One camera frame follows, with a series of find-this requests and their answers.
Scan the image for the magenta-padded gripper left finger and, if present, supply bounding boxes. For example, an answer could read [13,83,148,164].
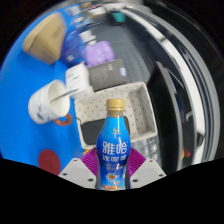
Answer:
[58,147,100,190]

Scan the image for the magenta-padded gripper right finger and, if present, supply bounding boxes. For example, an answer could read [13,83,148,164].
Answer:
[128,147,167,190]

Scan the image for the blue drink bottle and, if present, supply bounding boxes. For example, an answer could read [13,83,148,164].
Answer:
[95,98,132,192]

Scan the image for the beige perforated tray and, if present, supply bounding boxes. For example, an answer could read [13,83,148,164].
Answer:
[73,81,158,150]

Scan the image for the metal spoon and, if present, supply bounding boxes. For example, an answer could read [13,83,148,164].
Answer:
[49,87,80,103]

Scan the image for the small white box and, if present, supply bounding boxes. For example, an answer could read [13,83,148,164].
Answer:
[65,61,94,100]

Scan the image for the dark grey flat box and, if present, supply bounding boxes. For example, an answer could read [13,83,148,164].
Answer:
[88,59,128,92]

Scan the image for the purple plastic bag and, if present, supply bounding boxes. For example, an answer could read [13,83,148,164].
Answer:
[83,40,115,68]

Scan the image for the blue carton box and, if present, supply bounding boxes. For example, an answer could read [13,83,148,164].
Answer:
[61,23,86,66]

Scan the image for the brown cardboard box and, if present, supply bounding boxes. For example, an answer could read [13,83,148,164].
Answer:
[22,12,67,65]

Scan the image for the teal bin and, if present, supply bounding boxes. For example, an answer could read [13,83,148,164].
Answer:
[111,12,127,24]

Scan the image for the white mug, brown handle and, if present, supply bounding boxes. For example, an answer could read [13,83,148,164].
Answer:
[27,79,73,127]

